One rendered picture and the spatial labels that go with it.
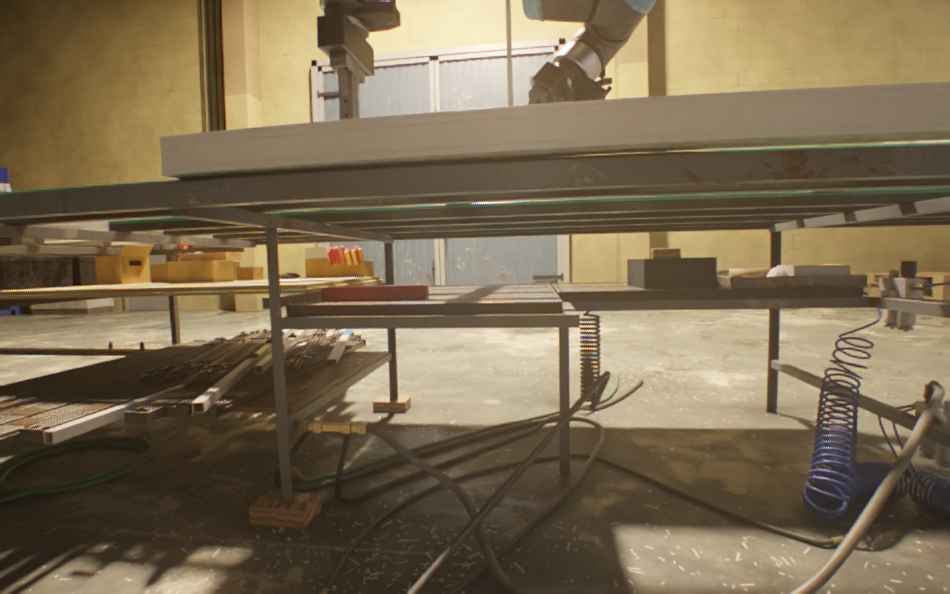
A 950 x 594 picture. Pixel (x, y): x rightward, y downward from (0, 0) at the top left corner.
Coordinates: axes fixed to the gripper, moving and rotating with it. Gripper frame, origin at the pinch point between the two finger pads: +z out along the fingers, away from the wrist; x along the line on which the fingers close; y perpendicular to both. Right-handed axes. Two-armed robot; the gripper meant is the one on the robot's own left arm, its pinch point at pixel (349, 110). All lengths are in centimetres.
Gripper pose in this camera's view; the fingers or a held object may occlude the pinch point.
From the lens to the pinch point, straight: 88.5
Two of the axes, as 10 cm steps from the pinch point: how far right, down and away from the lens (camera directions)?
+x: -1.5, 0.7, -9.9
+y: -9.9, 0.1, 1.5
